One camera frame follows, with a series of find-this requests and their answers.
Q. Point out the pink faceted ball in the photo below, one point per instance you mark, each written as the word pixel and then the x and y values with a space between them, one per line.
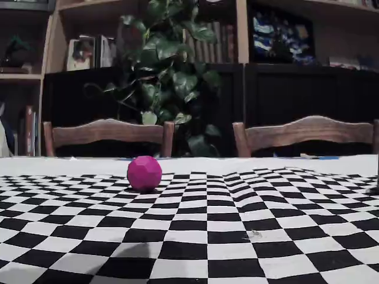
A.
pixel 145 173

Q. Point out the brown wooden chair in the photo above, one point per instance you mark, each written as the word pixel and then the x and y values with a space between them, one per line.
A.
pixel 103 130
pixel 311 127

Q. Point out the green leafy pothos plant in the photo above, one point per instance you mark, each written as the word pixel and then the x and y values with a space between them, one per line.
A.
pixel 165 50

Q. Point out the checkered white paper sheet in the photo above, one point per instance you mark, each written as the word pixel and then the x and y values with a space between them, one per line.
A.
pixel 177 236

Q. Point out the row of upright brown books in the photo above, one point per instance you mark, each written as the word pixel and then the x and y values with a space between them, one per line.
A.
pixel 213 44

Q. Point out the black low cabinet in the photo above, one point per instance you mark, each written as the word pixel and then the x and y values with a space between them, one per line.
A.
pixel 296 94

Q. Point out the white upright binders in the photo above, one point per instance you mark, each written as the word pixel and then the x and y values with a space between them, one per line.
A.
pixel 105 51

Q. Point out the wide light wooden bookshelf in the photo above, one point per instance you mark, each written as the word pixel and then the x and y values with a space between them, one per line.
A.
pixel 242 29

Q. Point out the starry night picture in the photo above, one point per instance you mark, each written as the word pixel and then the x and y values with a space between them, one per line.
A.
pixel 281 38

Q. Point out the blue tape strip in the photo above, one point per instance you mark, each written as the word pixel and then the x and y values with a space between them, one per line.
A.
pixel 328 158

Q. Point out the red upright books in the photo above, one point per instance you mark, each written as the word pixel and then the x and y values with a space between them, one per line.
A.
pixel 29 130

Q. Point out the narrow wooden bookshelf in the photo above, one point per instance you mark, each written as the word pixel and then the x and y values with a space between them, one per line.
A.
pixel 20 76

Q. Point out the stacked flat books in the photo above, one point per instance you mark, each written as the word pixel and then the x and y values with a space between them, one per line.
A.
pixel 355 65

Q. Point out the low-poly paper penguin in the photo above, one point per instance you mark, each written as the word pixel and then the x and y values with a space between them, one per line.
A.
pixel 3 139

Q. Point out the green bonsai model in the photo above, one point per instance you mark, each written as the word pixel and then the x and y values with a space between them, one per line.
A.
pixel 17 50

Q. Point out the white picture frame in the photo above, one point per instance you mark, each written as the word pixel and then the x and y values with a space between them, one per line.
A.
pixel 80 53

